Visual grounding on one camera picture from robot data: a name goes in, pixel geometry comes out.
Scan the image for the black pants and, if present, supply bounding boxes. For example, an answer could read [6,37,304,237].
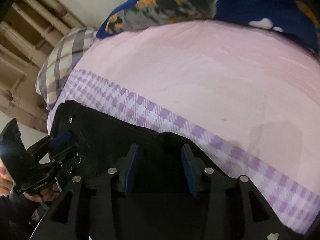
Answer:
[50,101,229,239]

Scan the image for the person's left hand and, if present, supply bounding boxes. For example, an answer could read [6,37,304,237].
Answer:
[0,158,61,204]

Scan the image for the plaid pillow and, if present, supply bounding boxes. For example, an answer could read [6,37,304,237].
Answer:
[35,27,97,111]

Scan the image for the pink purple checked bedsheet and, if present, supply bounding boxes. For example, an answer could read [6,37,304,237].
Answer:
[57,21,319,233]

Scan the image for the beige bamboo headboard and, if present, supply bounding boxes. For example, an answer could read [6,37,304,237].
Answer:
[1,0,83,132]

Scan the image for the navy cat print blanket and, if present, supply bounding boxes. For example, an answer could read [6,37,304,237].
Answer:
[97,0,319,53]

